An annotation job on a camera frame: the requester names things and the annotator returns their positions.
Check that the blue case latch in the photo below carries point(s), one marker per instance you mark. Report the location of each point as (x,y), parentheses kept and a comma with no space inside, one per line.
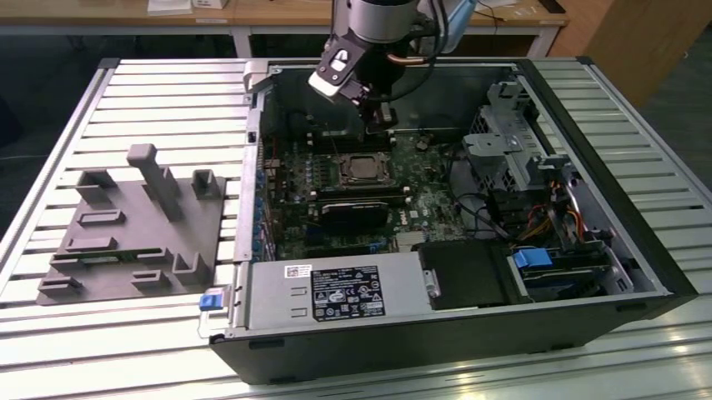
(210,301)

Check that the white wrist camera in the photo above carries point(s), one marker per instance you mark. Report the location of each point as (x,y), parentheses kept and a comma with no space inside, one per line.
(325,85)

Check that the black graphics card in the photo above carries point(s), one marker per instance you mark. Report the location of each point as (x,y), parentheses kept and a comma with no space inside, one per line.
(356,216)

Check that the white box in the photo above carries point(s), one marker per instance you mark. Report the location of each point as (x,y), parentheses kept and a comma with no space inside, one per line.
(209,3)
(168,7)

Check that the silver CPU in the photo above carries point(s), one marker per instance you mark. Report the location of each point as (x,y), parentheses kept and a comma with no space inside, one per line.
(361,166)

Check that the black PC case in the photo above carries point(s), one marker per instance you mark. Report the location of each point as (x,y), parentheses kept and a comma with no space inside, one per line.
(389,358)

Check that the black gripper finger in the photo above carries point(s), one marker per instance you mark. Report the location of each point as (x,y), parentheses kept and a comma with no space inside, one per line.
(375,125)

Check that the grey parts rack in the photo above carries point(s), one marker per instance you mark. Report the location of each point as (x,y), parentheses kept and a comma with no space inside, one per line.
(129,233)

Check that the silver power supply unit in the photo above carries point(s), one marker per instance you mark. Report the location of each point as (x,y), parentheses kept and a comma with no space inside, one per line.
(273,300)

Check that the wooden cabinet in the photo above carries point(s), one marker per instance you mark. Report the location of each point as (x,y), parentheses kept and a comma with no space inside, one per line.
(640,41)

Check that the green motherboard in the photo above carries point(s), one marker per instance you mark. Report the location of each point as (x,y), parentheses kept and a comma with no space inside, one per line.
(435,208)

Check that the wooden desk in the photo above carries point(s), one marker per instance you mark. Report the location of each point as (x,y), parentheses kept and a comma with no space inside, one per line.
(268,16)

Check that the silver coin battery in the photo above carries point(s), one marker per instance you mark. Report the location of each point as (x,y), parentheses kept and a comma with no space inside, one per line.
(424,144)

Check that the CPU socket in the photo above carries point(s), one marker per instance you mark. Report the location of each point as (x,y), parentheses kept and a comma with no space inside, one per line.
(364,183)

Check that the small silver heatsink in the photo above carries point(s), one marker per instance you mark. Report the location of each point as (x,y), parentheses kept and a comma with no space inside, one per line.
(411,241)

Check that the black RAM slot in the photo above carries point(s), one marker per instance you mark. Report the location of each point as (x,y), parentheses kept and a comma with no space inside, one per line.
(356,197)
(356,191)
(345,146)
(345,138)

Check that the hard disk in blue carrier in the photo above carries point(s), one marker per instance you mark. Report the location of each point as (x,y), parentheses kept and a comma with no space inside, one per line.
(531,258)

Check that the silver drive cage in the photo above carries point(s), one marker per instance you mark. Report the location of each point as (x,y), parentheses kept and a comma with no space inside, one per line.
(502,146)

